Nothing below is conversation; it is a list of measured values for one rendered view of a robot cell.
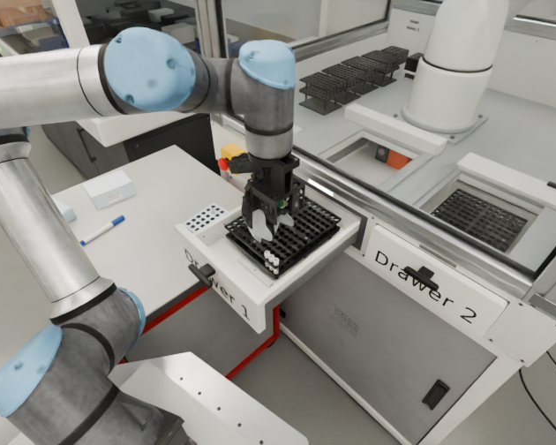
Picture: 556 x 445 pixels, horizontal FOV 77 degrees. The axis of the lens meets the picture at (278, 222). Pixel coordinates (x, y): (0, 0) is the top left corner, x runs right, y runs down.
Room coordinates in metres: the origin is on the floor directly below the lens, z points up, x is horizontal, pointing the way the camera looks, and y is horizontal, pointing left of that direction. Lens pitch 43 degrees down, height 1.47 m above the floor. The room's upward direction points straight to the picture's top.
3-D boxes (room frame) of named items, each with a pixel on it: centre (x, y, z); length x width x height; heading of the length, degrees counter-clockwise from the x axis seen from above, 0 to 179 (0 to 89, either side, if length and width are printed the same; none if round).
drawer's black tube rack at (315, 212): (0.61, -0.01, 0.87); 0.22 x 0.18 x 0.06; 134
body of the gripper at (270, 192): (0.49, 0.01, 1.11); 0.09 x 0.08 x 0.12; 44
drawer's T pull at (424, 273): (0.45, -0.30, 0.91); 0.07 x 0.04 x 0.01; 44
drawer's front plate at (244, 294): (0.47, 0.13, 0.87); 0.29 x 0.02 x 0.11; 44
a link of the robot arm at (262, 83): (0.49, 0.02, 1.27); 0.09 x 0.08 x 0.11; 83
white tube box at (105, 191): (0.88, 0.54, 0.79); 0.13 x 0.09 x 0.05; 129
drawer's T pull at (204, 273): (0.45, 0.15, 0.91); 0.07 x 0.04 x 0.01; 44
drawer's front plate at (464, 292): (0.46, -0.32, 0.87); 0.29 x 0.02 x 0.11; 44
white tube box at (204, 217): (0.73, 0.20, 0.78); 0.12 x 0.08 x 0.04; 141
